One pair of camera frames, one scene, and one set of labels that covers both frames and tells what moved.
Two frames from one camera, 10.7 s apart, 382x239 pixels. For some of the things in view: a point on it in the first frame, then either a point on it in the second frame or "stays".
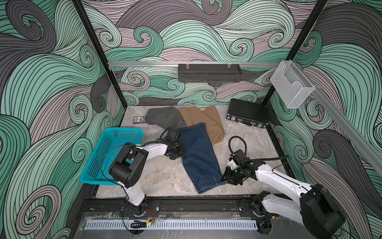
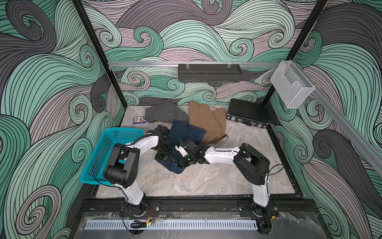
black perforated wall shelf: x=209 y=73 stays
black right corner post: x=302 y=37 stays
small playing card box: x=139 y=120 stays
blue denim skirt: x=200 y=156 → x=178 y=132
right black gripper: x=227 y=178 → x=181 y=159
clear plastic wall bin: x=291 y=84 stays
